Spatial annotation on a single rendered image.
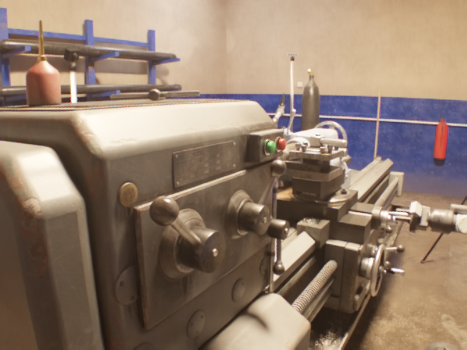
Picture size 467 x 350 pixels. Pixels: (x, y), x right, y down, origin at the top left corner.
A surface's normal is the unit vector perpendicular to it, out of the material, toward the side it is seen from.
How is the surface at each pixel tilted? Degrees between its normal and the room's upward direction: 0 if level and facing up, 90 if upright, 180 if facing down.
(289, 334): 32
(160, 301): 90
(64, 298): 90
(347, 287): 90
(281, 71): 90
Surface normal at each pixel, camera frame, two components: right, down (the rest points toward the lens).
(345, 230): -0.53, 0.18
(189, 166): 0.85, 0.11
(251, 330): 0.45, -0.77
